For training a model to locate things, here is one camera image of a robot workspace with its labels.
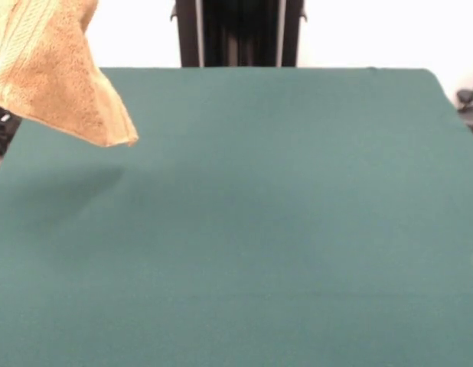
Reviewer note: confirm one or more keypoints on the tan terry towel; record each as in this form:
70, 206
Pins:
49, 76

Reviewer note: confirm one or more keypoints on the dark round stand base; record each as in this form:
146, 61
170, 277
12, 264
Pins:
468, 97
1, 134

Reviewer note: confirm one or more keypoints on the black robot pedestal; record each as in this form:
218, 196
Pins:
240, 34

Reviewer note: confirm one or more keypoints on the dark green table cloth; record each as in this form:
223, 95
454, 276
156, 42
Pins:
259, 210

